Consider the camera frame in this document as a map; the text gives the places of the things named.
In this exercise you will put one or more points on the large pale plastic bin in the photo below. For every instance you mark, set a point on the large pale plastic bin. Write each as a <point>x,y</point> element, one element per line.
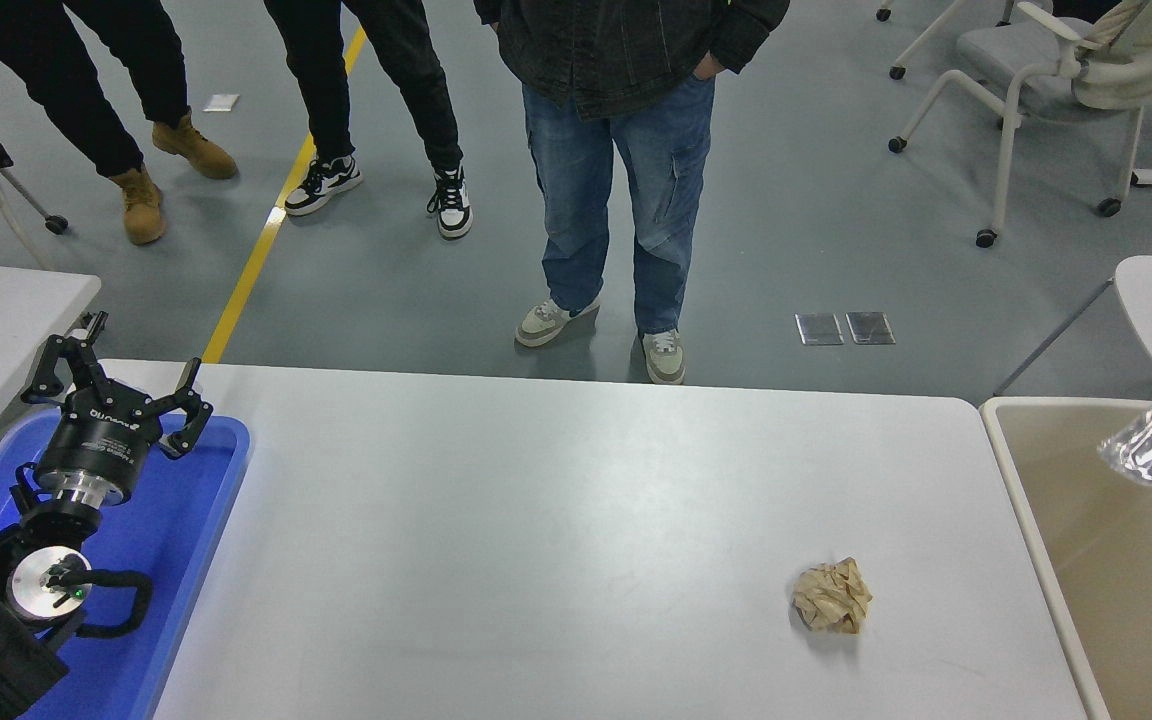
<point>1116,600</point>

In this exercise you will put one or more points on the tan paper ball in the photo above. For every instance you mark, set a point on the tan paper ball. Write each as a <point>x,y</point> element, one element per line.
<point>831,597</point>

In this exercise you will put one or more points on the person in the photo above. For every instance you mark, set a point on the person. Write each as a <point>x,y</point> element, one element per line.
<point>66,90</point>
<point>586,180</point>
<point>326,100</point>

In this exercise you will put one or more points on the blue plastic tray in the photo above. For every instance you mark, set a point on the blue plastic tray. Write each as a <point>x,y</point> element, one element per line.
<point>186,520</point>

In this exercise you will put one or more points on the white wheeled chair leg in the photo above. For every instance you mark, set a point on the white wheeled chair leg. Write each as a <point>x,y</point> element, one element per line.
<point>897,72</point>

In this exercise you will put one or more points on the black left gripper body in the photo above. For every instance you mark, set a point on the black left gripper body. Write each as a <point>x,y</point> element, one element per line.
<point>96,440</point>

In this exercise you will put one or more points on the white frame grey seat chair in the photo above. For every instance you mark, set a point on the white frame grey seat chair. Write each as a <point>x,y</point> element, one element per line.
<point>1011,60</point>

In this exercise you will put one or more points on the silver floor socket plate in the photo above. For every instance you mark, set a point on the silver floor socket plate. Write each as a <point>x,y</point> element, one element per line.
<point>819,330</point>
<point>870,328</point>

